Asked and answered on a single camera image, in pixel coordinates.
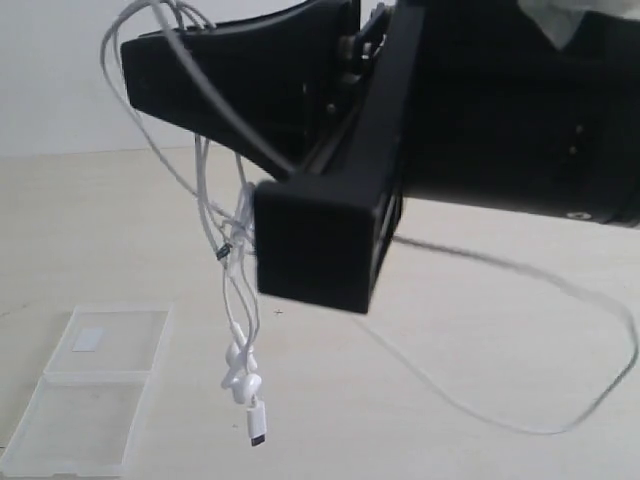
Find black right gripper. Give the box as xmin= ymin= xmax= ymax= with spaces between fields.
xmin=299 ymin=1 xmax=639 ymax=228

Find white wired earphones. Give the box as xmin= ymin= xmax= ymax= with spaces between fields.
xmin=98 ymin=1 xmax=639 ymax=445

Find clear plastic storage case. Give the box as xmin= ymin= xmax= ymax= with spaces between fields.
xmin=1 ymin=302 xmax=173 ymax=479

